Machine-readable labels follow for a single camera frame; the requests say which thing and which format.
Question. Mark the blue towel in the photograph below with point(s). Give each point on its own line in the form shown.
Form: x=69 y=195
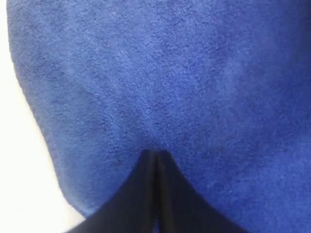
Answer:
x=224 y=85

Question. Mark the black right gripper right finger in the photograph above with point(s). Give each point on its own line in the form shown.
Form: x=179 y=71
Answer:
x=181 y=208

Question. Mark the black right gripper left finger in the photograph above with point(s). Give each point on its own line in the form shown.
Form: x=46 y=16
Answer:
x=131 y=209

